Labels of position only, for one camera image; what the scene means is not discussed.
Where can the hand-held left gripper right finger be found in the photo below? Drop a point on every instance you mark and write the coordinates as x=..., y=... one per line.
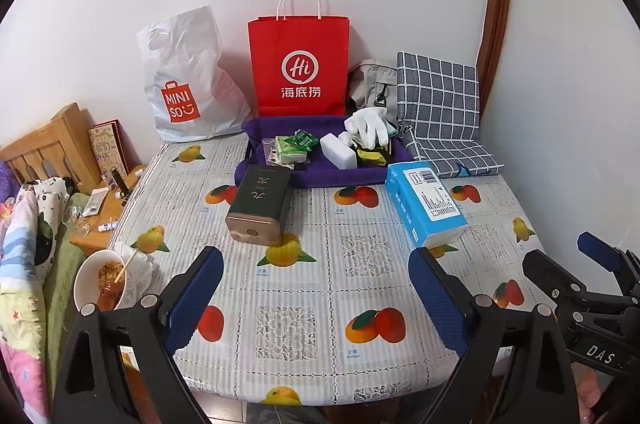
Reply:
x=437, y=304

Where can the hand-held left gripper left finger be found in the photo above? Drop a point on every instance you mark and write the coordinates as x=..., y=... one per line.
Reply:
x=192, y=299

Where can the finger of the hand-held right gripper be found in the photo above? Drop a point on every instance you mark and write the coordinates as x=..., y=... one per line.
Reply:
x=597, y=251
x=545, y=274

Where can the blue tissue pack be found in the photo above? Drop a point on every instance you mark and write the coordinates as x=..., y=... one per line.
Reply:
x=425, y=204

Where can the purple fabric tray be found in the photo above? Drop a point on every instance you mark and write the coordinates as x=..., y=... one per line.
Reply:
x=325, y=176

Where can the light green tissue pack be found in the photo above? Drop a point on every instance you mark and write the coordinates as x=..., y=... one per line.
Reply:
x=290, y=151

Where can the light green cloth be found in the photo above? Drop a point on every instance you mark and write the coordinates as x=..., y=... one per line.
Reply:
x=392, y=131

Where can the white foam block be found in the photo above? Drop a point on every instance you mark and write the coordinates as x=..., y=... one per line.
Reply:
x=340, y=151

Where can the pair of white gloves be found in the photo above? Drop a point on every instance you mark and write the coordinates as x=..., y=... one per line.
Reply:
x=367, y=126

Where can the person's right hand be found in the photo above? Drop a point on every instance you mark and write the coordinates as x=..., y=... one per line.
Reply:
x=590, y=394

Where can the crumpled white plastic wrap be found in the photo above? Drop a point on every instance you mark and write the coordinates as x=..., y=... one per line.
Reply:
x=142, y=274

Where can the wooden chopsticks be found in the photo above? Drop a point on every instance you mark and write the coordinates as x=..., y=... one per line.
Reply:
x=127, y=265

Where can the white noodle bowl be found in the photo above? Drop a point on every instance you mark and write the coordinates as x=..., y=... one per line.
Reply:
x=90, y=276

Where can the fruit print tablecloth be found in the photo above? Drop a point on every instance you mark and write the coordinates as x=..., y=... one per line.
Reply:
x=300, y=279

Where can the small white tube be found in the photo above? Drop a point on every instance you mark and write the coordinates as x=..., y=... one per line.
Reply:
x=107, y=227

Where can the dark green tin box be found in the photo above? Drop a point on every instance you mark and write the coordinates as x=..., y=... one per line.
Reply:
x=260, y=204

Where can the wooden nightstand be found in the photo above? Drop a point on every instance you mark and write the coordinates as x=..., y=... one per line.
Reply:
x=92, y=236

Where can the small brown bottle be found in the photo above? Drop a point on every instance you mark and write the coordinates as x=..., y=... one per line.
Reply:
x=125, y=198

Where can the small white container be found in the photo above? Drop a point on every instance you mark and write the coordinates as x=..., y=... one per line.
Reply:
x=138, y=172

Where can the dark cosmetic bottle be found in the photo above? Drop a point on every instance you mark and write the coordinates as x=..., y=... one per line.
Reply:
x=118, y=181

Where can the green blanket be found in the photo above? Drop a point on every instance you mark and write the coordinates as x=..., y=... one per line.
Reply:
x=57, y=264

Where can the clear drinking glass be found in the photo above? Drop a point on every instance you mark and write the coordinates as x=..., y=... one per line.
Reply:
x=75, y=219

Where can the folded grey checked cloth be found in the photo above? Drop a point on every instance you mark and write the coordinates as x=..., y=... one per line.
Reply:
x=450, y=153

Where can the patterned hardcover book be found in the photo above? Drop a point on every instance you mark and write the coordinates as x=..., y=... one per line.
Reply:
x=107, y=148

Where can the colourful cartoon quilt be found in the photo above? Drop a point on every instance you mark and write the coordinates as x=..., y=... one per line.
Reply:
x=20, y=304

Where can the white black spotted cloth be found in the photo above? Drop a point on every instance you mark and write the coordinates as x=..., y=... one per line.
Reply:
x=45, y=204

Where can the wooden headboard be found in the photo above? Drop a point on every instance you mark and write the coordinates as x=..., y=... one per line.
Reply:
x=65, y=138

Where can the grey checked cushion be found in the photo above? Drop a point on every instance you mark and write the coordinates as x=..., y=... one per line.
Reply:
x=435, y=98

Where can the purple pillow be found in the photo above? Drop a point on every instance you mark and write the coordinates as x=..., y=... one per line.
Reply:
x=5, y=171

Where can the grey backpack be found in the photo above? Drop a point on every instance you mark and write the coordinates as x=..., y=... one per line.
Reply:
x=367, y=83

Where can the white plastic shopping bag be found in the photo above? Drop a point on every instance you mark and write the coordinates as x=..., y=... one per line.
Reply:
x=190, y=53

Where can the red paper shopping bag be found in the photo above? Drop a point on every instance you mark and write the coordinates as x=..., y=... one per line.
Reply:
x=300, y=43

